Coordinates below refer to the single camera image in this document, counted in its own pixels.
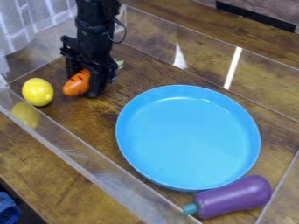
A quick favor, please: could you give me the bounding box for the white grid curtain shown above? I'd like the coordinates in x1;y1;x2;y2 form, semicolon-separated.
0;0;77;56

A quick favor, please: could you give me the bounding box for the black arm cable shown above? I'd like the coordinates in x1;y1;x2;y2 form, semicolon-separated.
105;17;129;45

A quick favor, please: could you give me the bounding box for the yellow toy lemon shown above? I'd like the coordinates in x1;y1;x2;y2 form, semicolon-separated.
23;78;55;107

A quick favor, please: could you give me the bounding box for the blue round tray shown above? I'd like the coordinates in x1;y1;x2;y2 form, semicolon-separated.
117;85;261;192

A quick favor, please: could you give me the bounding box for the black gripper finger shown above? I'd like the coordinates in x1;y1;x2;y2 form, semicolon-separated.
66;58;82;78
89;68;109;98

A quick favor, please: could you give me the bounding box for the orange toy carrot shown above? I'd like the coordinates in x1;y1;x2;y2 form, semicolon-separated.
62;59;127;98

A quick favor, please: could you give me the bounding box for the clear acrylic enclosure wall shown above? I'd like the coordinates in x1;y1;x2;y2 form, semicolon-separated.
0;0;299;224

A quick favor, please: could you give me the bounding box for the purple toy eggplant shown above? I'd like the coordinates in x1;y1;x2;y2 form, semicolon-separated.
182;175;273;219

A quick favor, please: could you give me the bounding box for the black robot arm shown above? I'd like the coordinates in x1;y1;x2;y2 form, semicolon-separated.
61;0;122;98

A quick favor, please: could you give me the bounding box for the blue object at corner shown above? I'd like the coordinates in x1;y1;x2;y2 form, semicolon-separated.
0;192;22;224

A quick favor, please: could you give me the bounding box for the black bar in background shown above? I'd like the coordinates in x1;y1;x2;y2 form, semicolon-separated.
217;0;295;33

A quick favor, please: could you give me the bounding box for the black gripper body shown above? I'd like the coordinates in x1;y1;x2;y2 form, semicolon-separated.
61;17;119;84

